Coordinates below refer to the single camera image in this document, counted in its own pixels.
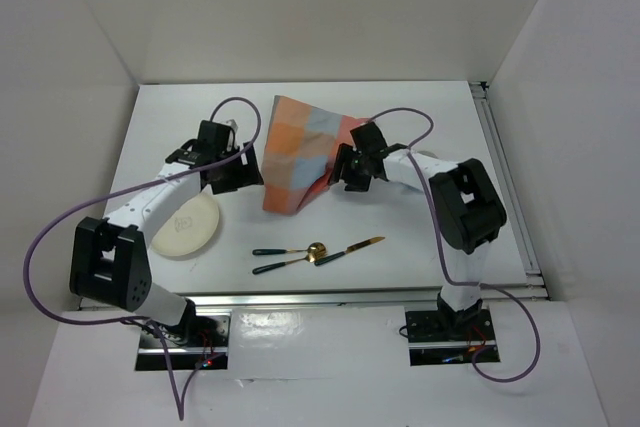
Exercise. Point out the gold fork green handle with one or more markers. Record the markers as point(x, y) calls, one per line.
point(313, 248)

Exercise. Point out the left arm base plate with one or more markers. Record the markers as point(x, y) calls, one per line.
point(207, 349)

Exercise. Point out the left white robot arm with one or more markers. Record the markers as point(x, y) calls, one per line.
point(110, 262)

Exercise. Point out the cream ceramic plate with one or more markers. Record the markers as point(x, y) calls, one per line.
point(189, 229)

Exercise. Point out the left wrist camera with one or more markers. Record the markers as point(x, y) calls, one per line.
point(232, 131)

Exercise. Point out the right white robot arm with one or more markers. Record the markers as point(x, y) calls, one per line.
point(465, 208)

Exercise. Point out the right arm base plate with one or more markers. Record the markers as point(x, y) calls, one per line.
point(431, 343)

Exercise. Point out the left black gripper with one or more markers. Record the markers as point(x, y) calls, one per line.
point(247, 174)

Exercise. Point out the checkered orange blue cloth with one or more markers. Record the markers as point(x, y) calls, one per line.
point(300, 153)

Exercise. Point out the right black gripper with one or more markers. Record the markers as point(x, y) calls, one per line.
point(343, 156)

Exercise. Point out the gold knife green handle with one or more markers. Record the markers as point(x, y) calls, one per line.
point(350, 249)

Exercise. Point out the gold spoon green handle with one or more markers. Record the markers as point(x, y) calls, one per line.
point(309, 258)

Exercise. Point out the light blue mug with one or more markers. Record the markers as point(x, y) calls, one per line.
point(427, 153)

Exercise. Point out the aluminium frame rail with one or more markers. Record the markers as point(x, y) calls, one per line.
point(451, 119)

